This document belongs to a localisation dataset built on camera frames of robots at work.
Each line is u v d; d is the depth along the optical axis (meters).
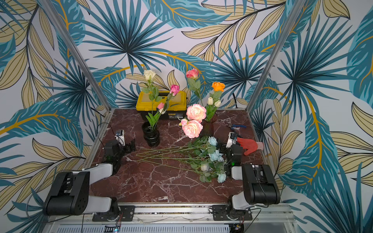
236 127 1.10
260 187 0.45
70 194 0.43
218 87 0.82
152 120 0.85
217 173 0.83
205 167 0.86
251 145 1.04
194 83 0.82
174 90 0.71
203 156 0.90
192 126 0.52
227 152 0.80
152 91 0.86
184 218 0.73
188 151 0.95
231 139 0.79
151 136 0.92
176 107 0.82
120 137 0.77
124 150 0.79
